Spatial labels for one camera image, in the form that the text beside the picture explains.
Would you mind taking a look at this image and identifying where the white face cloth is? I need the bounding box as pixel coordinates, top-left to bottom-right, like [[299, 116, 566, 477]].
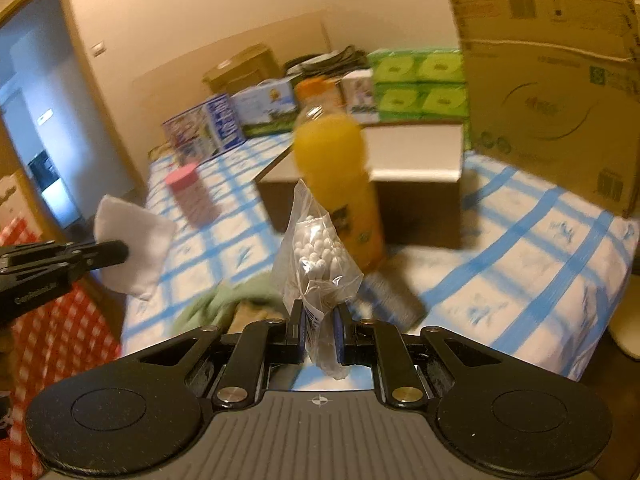
[[93, 195, 177, 300]]

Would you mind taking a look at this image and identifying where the wooden headboard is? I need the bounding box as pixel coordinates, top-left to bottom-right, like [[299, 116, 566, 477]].
[[132, 10, 331, 162]]

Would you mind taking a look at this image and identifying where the bag of cotton swabs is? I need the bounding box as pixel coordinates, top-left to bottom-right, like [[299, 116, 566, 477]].
[[271, 181, 363, 379]]

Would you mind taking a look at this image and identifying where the large cardboard shipping box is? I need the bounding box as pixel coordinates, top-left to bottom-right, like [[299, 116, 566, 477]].
[[449, 0, 639, 218]]

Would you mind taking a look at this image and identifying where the dark bag with straps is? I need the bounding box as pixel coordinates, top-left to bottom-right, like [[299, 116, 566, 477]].
[[283, 44, 369, 78]]

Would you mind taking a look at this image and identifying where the tan stocking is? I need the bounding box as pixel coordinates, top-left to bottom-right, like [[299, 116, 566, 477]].
[[227, 300, 288, 334]]

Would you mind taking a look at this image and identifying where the orange juice bottle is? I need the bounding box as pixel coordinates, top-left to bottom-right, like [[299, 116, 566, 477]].
[[293, 77, 385, 273]]

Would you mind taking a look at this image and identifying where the cow picture milk box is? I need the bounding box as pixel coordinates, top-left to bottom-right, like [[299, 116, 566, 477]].
[[231, 77, 298, 138]]

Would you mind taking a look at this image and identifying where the pink patterned canister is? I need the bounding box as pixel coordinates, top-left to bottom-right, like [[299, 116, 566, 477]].
[[164, 162, 220, 228]]

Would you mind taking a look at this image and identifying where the blue milk carton box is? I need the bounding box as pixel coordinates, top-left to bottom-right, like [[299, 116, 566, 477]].
[[162, 93, 245, 166]]

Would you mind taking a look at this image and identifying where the red checkered cloth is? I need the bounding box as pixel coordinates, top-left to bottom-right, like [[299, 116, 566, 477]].
[[0, 216, 124, 480]]

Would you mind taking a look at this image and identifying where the brown open cardboard box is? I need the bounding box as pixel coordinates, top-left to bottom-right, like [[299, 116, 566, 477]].
[[252, 121, 467, 250]]

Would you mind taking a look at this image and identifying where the white product box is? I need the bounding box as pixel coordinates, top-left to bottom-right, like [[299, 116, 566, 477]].
[[340, 68, 380, 124]]

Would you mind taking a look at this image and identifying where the green fluffy towel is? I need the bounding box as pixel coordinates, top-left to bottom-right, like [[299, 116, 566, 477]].
[[171, 273, 288, 335]]

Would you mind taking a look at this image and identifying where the brown cardboard box behind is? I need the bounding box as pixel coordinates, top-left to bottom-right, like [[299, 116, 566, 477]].
[[203, 44, 283, 96]]

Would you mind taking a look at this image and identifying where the green tissue pack bundle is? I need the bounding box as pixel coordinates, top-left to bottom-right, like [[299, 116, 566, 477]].
[[368, 48, 469, 122]]

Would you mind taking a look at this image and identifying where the brown patterned knit sock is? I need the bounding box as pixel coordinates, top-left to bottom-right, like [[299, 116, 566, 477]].
[[349, 266, 426, 333]]

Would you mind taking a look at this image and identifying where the blue checkered bed sheet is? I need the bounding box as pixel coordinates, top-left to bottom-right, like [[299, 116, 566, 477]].
[[122, 134, 639, 379]]

